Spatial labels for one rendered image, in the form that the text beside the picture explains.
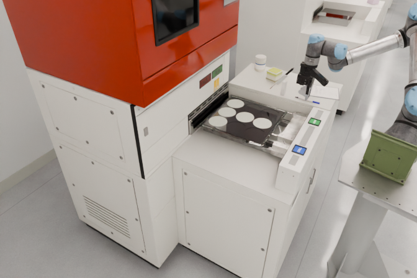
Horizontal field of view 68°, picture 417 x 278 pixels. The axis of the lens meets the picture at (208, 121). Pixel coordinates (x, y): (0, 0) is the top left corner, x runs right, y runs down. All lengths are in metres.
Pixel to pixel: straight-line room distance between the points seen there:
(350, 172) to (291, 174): 0.37
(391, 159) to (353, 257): 0.73
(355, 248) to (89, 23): 1.78
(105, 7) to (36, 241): 1.79
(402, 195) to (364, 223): 0.34
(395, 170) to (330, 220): 0.97
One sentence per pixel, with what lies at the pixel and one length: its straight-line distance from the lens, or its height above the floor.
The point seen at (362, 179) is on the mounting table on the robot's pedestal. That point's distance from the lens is 1.65.
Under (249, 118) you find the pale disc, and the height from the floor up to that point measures 0.90.
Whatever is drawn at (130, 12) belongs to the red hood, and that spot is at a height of 1.59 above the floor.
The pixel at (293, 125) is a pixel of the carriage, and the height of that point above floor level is 0.88.
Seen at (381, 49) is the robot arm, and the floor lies 1.28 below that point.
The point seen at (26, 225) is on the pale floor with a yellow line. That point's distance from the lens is 2.66.
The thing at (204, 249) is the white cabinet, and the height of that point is 0.17.
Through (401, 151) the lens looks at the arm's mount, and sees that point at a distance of 1.62.
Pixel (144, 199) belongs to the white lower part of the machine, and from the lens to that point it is 1.63.
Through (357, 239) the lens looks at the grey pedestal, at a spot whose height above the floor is 0.36.
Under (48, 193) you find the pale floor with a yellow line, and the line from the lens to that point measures 2.81.
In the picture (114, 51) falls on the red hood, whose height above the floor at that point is 1.44.
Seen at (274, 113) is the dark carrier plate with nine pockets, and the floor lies 0.90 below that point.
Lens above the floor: 1.87
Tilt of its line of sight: 35 degrees down
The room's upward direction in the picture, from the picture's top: straight up
